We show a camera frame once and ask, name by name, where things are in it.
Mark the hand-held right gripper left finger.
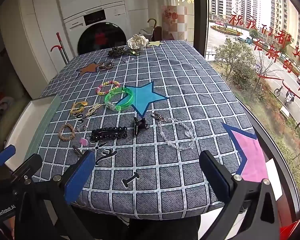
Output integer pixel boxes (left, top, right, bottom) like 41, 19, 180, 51
17, 151, 97, 240

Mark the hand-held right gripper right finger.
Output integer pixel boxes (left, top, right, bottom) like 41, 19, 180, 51
199, 150, 280, 240

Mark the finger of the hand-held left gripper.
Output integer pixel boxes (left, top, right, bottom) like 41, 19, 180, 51
0, 145, 17, 167
11, 154, 43, 183

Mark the white shallow box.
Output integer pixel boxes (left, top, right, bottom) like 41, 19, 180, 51
4, 95, 63, 160

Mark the black beaded hair clip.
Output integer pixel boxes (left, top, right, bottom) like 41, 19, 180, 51
90, 127, 128, 142

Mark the yellow hair tie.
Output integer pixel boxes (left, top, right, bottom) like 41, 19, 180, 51
70, 101, 88, 117

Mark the black claw clip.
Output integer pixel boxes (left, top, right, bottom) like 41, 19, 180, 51
133, 117, 149, 137

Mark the green translucent bangle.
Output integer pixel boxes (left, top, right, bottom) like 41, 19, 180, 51
104, 86, 134, 112

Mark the clear crystal bead chain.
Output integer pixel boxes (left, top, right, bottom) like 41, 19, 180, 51
151, 112, 197, 152

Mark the pink heart hair clip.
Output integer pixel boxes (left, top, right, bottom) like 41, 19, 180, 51
72, 138, 89, 155

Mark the white paper sheet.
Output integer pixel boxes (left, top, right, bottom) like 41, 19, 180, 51
265, 160, 283, 200

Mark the gold hair clip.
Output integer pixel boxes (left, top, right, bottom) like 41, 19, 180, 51
84, 103, 103, 118

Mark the grey checked star tablecloth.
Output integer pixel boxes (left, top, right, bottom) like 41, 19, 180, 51
31, 40, 269, 218

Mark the white cabinet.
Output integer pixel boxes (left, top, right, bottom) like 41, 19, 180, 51
0, 0, 75, 99

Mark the leopard print scrunchie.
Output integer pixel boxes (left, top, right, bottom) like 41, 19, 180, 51
108, 46, 127, 57

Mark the white scrunchie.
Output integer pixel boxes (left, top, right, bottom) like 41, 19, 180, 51
127, 35, 148, 51

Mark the brown chair back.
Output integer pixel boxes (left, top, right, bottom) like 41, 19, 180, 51
153, 26, 163, 42

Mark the white washing machine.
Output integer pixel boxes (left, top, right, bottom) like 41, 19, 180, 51
62, 7, 130, 58

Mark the pink checkered gift bag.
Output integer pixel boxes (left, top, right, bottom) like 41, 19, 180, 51
161, 5, 188, 42

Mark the white dryer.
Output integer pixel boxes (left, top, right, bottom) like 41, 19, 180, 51
54, 0, 127, 20

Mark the brown braided bracelet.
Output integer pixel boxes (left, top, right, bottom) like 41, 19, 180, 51
58, 123, 76, 142

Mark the pastel bead bracelet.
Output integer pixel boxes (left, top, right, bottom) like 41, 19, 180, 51
96, 80, 120, 95

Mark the brown coil hair tie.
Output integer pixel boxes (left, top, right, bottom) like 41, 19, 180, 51
98, 61, 115, 70

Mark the red handled mop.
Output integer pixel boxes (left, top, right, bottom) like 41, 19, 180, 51
51, 32, 69, 64

